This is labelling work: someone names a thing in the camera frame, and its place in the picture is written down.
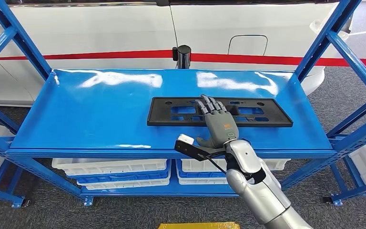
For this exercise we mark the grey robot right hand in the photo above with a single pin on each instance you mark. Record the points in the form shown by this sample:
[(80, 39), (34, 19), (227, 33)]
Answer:
[(221, 126)]

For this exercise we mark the red barrier belt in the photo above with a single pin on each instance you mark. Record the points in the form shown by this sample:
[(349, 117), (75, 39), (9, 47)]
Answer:
[(91, 56), (265, 59)]

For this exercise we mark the white car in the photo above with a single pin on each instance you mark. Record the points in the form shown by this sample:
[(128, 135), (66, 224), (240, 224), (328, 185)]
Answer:
[(91, 28)]

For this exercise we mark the yellow floor tape square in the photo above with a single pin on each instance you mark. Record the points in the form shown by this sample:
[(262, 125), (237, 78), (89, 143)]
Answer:
[(198, 225)]

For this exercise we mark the black plastic plate bracket part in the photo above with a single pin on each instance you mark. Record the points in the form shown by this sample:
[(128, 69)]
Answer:
[(161, 117)]

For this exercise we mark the pale wrist camera on bracket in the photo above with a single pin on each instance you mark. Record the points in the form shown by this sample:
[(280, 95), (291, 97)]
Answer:
[(185, 139)]

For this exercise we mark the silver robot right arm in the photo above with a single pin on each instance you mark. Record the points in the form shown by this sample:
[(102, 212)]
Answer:
[(258, 192)]

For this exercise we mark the black stanchion post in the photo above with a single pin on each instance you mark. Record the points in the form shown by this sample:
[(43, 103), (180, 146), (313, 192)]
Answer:
[(183, 57)]

